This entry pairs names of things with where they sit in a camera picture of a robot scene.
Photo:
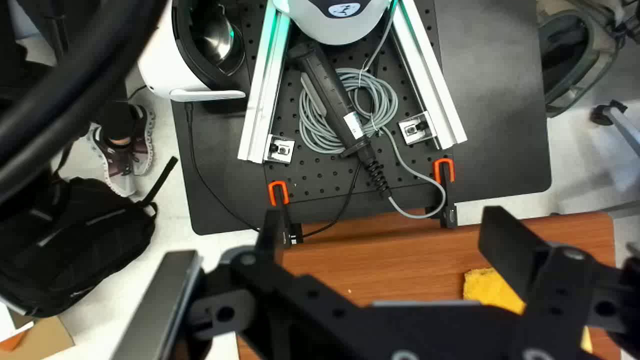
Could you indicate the silver rail corner bracket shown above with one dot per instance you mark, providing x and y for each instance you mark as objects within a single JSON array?
[
  {"x": 416, "y": 129},
  {"x": 280, "y": 149}
]

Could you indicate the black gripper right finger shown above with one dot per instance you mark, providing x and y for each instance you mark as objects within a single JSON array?
[{"x": 517, "y": 252}]

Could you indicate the orange black bar clamp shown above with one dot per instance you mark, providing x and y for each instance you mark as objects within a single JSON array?
[
  {"x": 442, "y": 171},
  {"x": 278, "y": 192}
]

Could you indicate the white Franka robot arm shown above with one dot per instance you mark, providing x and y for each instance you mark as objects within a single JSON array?
[{"x": 166, "y": 63}]

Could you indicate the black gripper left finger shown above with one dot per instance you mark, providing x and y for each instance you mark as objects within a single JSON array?
[{"x": 273, "y": 232}]

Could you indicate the yellow terry towel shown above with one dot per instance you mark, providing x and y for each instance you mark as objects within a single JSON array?
[{"x": 487, "y": 286}]

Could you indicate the brown cardboard piece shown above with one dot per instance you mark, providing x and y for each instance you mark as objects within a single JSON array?
[{"x": 37, "y": 341}]

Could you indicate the grey office chair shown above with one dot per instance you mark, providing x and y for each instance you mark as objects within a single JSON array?
[{"x": 600, "y": 53}]

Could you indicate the aluminium extrusion rail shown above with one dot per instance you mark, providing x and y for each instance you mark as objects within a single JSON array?
[
  {"x": 266, "y": 87},
  {"x": 431, "y": 72}
]

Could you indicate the black white sneaker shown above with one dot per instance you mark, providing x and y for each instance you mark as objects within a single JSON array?
[{"x": 123, "y": 143}]

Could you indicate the long black power block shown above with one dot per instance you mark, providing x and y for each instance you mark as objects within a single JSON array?
[{"x": 330, "y": 93}]

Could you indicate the black backpack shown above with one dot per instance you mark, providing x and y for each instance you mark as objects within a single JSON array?
[{"x": 66, "y": 246}]

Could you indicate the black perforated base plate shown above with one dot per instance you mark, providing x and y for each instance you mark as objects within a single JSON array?
[{"x": 492, "y": 101}]

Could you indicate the silver metal wrist bracket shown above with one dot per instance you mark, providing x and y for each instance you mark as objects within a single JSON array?
[{"x": 157, "y": 306}]

